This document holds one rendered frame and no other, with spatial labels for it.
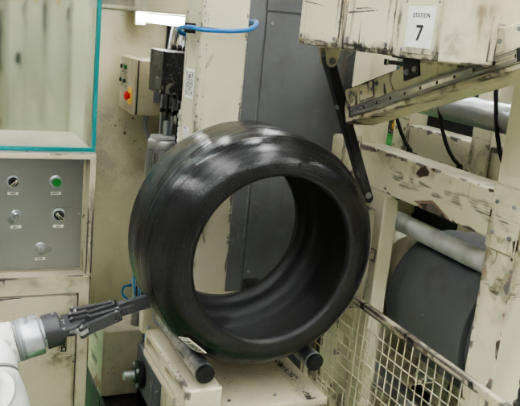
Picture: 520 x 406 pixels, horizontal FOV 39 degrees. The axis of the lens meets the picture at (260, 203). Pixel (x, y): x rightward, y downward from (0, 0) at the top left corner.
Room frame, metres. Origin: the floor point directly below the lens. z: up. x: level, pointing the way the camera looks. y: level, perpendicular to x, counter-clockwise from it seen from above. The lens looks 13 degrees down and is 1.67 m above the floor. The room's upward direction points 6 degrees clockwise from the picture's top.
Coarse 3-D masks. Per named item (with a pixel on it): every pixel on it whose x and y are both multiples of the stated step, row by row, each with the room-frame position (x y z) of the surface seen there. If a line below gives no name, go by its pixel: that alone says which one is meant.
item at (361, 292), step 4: (368, 208) 2.07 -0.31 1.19; (372, 208) 2.06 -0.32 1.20; (372, 212) 2.04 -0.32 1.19; (372, 216) 2.04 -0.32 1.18; (372, 220) 2.04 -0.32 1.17; (372, 224) 2.04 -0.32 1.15; (372, 228) 2.04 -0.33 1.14; (372, 232) 2.04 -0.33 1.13; (372, 236) 2.04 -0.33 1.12; (368, 260) 2.04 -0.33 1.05; (368, 264) 2.04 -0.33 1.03; (364, 276) 2.04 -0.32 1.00; (364, 280) 2.04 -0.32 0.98; (360, 284) 2.04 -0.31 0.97; (364, 284) 2.04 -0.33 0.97; (360, 288) 2.04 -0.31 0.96; (364, 288) 2.04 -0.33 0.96; (360, 292) 2.04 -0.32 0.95; (364, 292) 2.04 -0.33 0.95; (360, 296) 2.04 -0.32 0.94; (352, 304) 2.03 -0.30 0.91
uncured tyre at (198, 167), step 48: (192, 144) 1.65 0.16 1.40; (240, 144) 1.57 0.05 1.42; (288, 144) 1.61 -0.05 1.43; (144, 192) 1.64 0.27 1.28; (192, 192) 1.51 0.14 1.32; (336, 192) 1.63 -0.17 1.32; (144, 240) 1.54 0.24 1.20; (192, 240) 1.49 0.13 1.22; (336, 240) 1.85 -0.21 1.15; (144, 288) 1.57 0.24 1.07; (192, 288) 1.50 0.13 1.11; (288, 288) 1.88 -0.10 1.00; (336, 288) 1.66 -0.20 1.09; (192, 336) 1.52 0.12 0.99; (240, 336) 1.56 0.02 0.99; (288, 336) 1.60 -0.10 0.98
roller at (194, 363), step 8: (160, 320) 1.79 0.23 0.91; (168, 336) 1.71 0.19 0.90; (176, 344) 1.66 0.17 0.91; (184, 352) 1.61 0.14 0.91; (192, 352) 1.59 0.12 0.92; (184, 360) 1.59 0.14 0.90; (192, 360) 1.56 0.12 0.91; (200, 360) 1.55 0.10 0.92; (192, 368) 1.54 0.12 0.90; (200, 368) 1.52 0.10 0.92; (208, 368) 1.53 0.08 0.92; (200, 376) 1.52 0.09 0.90; (208, 376) 1.53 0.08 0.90
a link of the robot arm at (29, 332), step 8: (16, 320) 1.46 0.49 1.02; (24, 320) 1.46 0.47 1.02; (32, 320) 1.46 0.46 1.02; (40, 320) 1.48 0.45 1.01; (16, 328) 1.44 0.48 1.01; (24, 328) 1.44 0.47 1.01; (32, 328) 1.44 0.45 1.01; (40, 328) 1.46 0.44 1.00; (16, 336) 1.42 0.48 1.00; (24, 336) 1.43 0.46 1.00; (32, 336) 1.43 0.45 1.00; (40, 336) 1.44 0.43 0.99; (24, 344) 1.42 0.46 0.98; (32, 344) 1.43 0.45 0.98; (40, 344) 1.44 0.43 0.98; (24, 352) 1.42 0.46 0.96; (32, 352) 1.43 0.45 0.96; (40, 352) 1.44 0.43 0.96; (24, 360) 1.44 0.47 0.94
